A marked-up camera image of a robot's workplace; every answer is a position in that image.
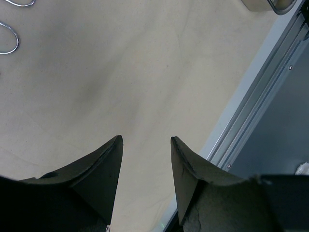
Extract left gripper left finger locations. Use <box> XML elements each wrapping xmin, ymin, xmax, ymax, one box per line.
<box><xmin>0</xmin><ymin>135</ymin><xmax>123</xmax><ymax>232</ymax></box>

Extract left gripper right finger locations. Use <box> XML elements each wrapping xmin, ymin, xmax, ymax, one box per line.
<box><xmin>170</xmin><ymin>137</ymin><xmax>309</xmax><ymax>232</ymax></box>

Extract front aluminium rail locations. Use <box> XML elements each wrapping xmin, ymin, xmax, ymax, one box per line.
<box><xmin>167</xmin><ymin>5</ymin><xmax>309</xmax><ymax>232</ymax></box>

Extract metal instrument tray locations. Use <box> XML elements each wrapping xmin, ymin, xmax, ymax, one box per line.
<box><xmin>241</xmin><ymin>0</ymin><xmax>296</xmax><ymax>15</ymax></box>

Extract surgical scissors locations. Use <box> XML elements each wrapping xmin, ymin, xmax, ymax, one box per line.
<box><xmin>0</xmin><ymin>21</ymin><xmax>20</xmax><ymax>55</ymax></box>

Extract beige cloth wrap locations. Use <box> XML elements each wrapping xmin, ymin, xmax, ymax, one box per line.
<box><xmin>0</xmin><ymin>0</ymin><xmax>277</xmax><ymax>232</ymax></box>

